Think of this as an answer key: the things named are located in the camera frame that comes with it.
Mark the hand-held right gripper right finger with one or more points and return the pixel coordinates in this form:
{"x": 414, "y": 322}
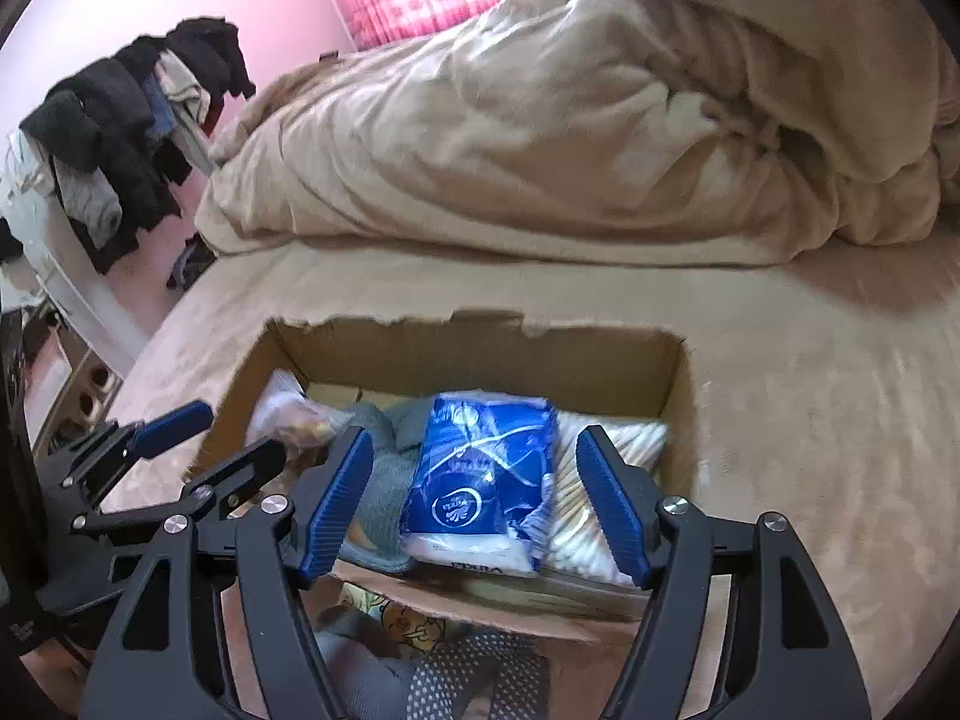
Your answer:
{"x": 613, "y": 514}

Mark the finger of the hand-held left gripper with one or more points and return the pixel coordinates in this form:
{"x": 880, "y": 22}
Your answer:
{"x": 236, "y": 474}
{"x": 171, "y": 425}

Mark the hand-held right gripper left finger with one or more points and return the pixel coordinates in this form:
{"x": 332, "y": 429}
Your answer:
{"x": 339, "y": 514}

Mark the cardboard box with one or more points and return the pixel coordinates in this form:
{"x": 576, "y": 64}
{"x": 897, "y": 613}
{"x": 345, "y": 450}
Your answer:
{"x": 675, "y": 420}

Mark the blue tissue packet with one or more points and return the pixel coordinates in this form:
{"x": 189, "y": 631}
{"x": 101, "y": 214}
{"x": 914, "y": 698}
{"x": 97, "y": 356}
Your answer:
{"x": 472, "y": 487}

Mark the white cotton swab pack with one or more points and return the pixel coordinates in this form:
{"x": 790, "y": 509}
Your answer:
{"x": 592, "y": 562}

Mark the grey towel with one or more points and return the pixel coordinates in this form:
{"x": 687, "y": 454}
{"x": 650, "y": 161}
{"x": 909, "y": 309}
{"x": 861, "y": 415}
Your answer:
{"x": 382, "y": 465}

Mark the clear plastic bag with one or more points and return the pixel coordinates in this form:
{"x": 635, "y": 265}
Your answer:
{"x": 289, "y": 412}

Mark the wooden stool with holes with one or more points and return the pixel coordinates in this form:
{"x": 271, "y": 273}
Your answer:
{"x": 82, "y": 386}

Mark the cartoon printed cloth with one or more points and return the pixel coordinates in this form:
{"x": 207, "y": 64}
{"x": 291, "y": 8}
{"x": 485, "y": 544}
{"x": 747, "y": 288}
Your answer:
{"x": 397, "y": 619}

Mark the dark clothes on floor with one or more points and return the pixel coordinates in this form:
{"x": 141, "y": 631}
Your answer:
{"x": 191, "y": 262}

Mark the grey polka dot cloth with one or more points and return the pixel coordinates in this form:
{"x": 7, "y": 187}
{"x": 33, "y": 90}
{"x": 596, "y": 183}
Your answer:
{"x": 472, "y": 679}

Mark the white clothes rack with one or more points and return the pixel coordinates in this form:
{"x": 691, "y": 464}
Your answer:
{"x": 45, "y": 240}

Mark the tan bed cover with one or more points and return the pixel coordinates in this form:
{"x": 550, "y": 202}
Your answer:
{"x": 810, "y": 405}

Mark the pile of dark clothes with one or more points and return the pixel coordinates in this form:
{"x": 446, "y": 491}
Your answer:
{"x": 112, "y": 127}

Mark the beige fluffy blanket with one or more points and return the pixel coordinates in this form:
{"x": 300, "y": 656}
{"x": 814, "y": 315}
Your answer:
{"x": 570, "y": 120}

